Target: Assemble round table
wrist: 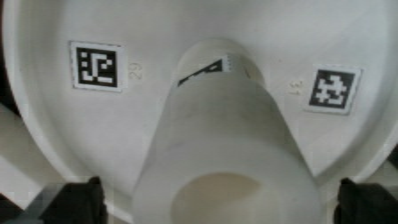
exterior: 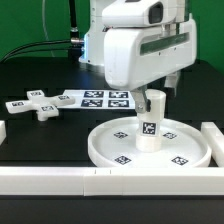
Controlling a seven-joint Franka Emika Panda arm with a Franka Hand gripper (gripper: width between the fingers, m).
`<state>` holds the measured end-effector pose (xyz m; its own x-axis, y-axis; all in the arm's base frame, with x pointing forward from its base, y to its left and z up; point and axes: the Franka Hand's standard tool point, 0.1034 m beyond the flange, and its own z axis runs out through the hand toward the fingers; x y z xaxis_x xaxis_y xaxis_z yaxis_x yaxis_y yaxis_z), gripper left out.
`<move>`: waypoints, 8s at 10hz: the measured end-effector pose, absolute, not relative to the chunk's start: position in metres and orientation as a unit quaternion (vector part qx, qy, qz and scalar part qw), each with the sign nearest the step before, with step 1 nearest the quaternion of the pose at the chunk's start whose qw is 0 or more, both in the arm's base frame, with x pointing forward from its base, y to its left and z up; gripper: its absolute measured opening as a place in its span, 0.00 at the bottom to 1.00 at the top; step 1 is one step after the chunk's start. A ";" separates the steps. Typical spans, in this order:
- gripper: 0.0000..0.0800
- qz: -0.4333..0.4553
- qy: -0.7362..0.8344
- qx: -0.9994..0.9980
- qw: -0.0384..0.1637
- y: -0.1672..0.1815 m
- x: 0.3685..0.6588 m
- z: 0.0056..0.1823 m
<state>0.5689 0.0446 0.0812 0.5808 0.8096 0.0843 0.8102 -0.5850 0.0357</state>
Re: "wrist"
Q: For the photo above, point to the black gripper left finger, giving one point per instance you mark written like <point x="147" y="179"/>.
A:
<point x="67" y="204"/>

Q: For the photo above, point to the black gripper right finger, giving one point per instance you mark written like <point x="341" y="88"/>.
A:
<point x="366" y="203"/>

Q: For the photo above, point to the white cylindrical table leg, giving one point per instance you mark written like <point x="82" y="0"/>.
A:
<point x="224" y="174"/>

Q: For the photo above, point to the white round table top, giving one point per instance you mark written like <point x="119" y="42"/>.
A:
<point x="92" y="51"/>

